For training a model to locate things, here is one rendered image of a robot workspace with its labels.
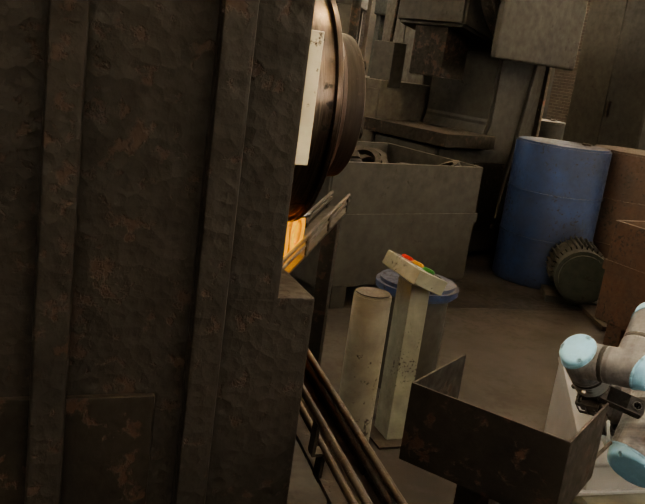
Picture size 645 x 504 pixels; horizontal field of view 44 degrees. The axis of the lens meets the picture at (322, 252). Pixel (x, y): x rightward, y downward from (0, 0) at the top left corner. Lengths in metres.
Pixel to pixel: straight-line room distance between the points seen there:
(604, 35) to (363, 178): 3.33
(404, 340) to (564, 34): 3.27
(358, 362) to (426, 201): 1.80
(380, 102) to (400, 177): 1.59
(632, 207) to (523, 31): 1.27
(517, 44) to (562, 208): 1.02
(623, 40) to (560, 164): 1.90
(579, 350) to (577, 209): 3.02
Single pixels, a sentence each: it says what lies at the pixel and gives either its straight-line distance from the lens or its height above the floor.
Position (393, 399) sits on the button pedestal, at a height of 0.15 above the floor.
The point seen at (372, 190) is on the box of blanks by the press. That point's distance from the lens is 3.89.
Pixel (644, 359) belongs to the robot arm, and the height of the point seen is 0.64.
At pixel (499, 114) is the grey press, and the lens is 5.49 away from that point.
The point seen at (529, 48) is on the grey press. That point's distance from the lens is 5.17.
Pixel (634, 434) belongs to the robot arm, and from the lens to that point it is 2.19.
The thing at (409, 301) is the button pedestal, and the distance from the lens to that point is 2.53.
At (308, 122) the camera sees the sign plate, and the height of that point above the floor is 1.12.
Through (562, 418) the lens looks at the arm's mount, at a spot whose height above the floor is 0.29.
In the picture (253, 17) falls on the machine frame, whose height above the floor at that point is 1.24.
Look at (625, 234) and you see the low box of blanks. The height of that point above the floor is 0.57.
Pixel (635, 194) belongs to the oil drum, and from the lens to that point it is 5.23.
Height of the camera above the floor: 1.21
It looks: 14 degrees down
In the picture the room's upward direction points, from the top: 8 degrees clockwise
